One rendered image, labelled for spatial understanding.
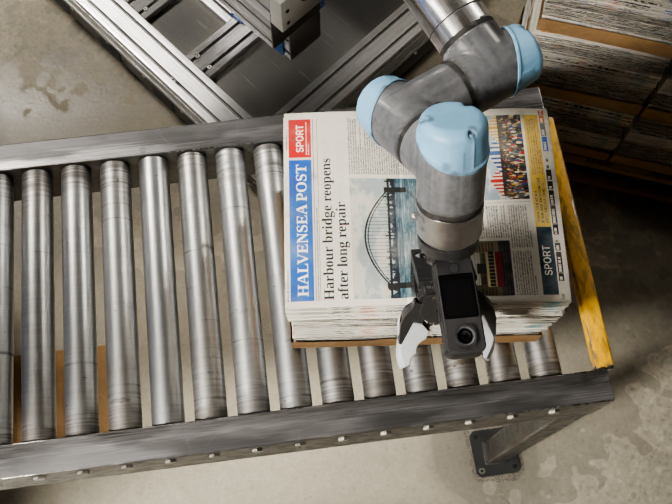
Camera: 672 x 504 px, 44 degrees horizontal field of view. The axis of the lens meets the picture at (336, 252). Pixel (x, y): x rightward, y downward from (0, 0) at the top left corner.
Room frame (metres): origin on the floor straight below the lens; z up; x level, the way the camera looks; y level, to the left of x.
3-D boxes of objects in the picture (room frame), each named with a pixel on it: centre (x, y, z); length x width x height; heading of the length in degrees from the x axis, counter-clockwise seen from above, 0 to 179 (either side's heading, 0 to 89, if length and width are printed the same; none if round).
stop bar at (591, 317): (0.50, -0.38, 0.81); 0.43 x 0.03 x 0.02; 9
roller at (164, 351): (0.41, 0.28, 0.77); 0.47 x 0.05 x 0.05; 9
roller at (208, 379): (0.42, 0.22, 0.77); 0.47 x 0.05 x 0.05; 9
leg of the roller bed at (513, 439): (0.26, -0.39, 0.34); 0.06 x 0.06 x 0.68; 9
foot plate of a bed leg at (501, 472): (0.26, -0.39, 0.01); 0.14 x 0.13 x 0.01; 9
